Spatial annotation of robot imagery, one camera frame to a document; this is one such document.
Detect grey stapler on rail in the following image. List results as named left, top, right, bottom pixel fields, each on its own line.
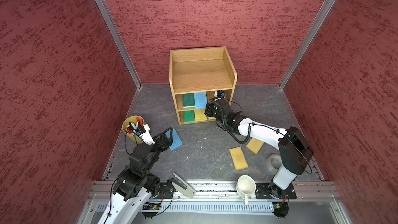
left=171, top=172, right=196, bottom=199

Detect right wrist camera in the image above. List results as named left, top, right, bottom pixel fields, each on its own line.
left=214, top=90, right=226, bottom=97

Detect light blue sponge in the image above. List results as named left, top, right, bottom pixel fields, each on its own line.
left=194, top=92, right=208, bottom=109
left=170, top=129, right=182, bottom=151

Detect yellow sponge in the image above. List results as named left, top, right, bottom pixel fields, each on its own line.
left=246, top=138, right=264, bottom=154
left=194, top=108, right=207, bottom=122
left=229, top=147, right=248, bottom=171

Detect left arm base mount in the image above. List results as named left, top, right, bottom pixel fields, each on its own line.
left=150, top=180, right=176, bottom=201

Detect bright green sponge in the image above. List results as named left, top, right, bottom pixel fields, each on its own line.
left=183, top=110, right=195, bottom=123

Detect clear tape roll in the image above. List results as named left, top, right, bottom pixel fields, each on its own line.
left=266, top=153, right=283, bottom=174

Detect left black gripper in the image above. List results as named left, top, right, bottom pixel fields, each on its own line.
left=142, top=127, right=174, bottom=174

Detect yellow pen cup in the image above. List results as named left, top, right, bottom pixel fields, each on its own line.
left=122, top=115, right=145, bottom=144

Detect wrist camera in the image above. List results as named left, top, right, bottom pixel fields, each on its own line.
left=214, top=90, right=226, bottom=97
left=136, top=124, right=154, bottom=145

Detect white mug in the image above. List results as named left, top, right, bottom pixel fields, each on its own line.
left=236, top=175, right=256, bottom=206

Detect wooden three-tier shelf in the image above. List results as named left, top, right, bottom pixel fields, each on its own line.
left=169, top=46, right=237, bottom=125

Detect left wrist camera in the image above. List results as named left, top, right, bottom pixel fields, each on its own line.
left=136, top=124, right=154, bottom=145

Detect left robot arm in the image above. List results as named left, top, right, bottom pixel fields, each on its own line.
left=98, top=128, right=173, bottom=224

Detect markers in cup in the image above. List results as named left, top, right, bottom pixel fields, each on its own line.
left=122, top=116, right=145, bottom=133

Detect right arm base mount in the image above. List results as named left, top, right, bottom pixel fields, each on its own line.
left=255, top=183, right=297, bottom=200

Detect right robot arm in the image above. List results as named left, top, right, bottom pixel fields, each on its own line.
left=204, top=96, right=314, bottom=193

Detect dark green sponge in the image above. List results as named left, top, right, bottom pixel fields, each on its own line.
left=182, top=93, right=195, bottom=108

